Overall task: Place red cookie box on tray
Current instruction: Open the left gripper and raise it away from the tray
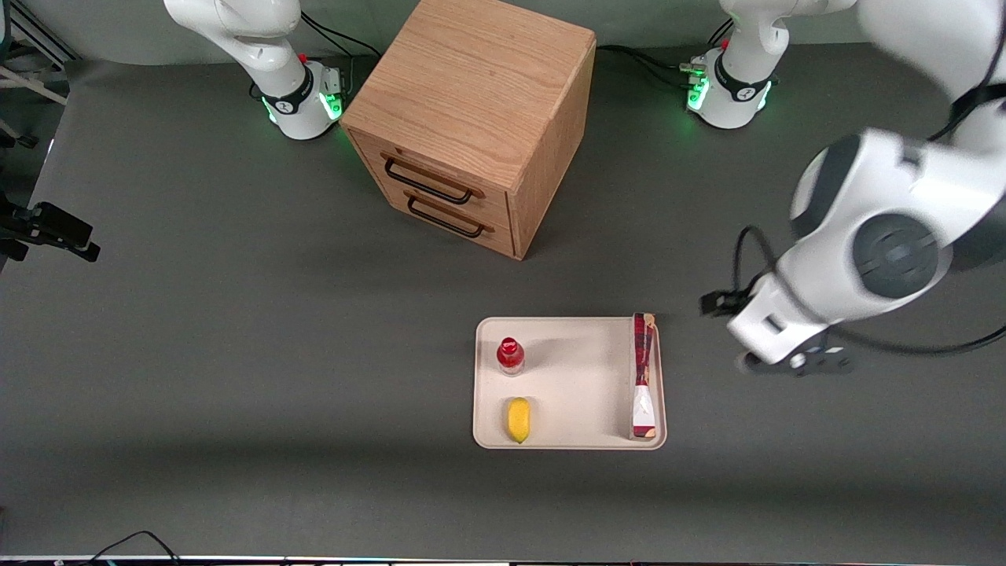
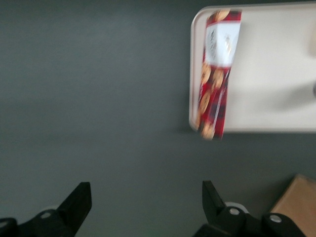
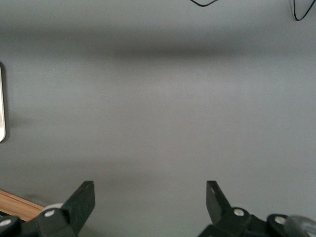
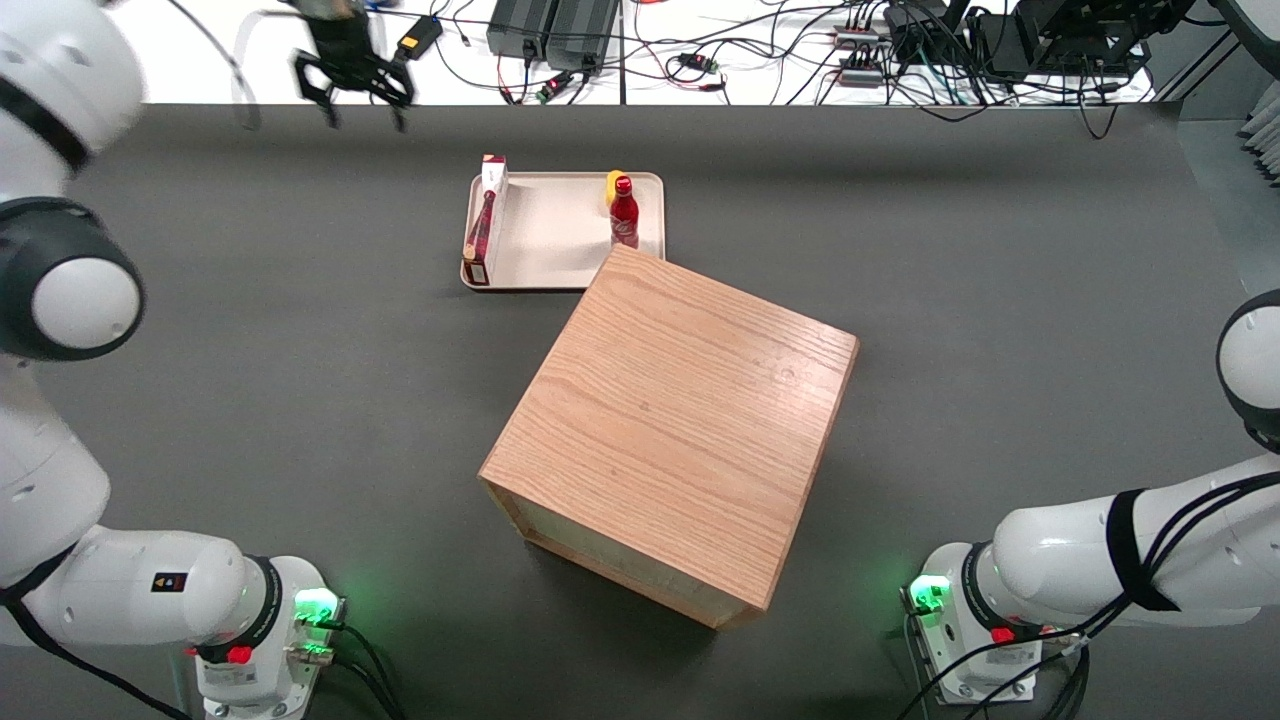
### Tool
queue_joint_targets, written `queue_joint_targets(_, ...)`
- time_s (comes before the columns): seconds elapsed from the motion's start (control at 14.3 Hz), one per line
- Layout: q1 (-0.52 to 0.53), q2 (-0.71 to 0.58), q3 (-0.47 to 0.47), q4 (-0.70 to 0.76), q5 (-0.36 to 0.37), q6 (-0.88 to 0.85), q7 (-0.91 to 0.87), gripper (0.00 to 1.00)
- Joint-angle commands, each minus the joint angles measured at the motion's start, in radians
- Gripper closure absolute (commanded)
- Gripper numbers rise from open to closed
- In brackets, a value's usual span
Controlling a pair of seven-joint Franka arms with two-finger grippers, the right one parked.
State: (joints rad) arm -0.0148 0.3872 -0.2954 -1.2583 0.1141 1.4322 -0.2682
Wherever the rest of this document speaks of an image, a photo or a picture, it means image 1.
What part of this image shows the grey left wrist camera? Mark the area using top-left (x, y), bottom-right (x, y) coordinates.
top-left (734, 344), bottom-right (855, 378)

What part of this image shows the wooden two-drawer cabinet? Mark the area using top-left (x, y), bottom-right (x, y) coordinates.
top-left (340, 0), bottom-right (597, 261)

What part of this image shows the black arm base cable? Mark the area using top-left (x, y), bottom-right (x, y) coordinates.
top-left (299, 9), bottom-right (382, 60)
top-left (595, 22), bottom-right (736, 91)

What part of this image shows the black left arm base cable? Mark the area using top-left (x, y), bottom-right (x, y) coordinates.
top-left (595, 22), bottom-right (736, 91)

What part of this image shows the red cookie box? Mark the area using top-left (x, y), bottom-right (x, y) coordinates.
top-left (630, 312), bottom-right (658, 441)

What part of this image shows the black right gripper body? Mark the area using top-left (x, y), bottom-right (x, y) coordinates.
top-left (0, 195), bottom-right (36, 264)

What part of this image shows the black cable at table edge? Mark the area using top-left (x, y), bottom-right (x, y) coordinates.
top-left (75, 530), bottom-right (183, 565)

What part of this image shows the beige plastic tray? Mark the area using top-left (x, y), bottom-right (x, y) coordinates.
top-left (472, 317), bottom-right (668, 451)

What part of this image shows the yellow lemon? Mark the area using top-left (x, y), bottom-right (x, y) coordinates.
top-left (506, 397), bottom-right (532, 445)

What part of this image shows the red capped small bottle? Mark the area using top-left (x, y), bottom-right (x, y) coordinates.
top-left (496, 336), bottom-right (526, 377)

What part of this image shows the black right arm base cable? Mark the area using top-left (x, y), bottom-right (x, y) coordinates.
top-left (299, 9), bottom-right (382, 60)

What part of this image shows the black drawer handle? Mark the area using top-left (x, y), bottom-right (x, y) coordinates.
top-left (405, 193), bottom-right (496, 239)
top-left (382, 153), bottom-right (486, 206)

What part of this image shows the aluminium frame rail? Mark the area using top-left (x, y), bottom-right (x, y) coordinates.
top-left (0, 0), bottom-right (79, 107)

